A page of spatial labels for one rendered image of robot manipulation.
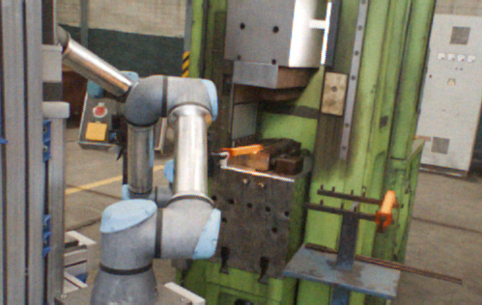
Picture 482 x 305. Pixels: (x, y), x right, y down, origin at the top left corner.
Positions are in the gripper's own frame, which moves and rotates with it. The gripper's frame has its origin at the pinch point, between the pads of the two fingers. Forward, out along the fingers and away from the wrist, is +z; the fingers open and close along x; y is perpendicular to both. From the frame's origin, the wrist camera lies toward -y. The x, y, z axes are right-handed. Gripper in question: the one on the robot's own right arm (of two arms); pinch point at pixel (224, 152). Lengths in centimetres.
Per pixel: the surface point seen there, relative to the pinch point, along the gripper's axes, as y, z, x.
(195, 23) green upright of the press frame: -50, 40, -39
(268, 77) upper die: -29.1, 26.4, 4.3
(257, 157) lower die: 5.2, 27.5, 2.1
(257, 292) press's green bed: 64, 24, 9
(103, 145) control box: 6, 3, -58
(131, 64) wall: -18, 644, -529
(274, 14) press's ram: -54, 26, 5
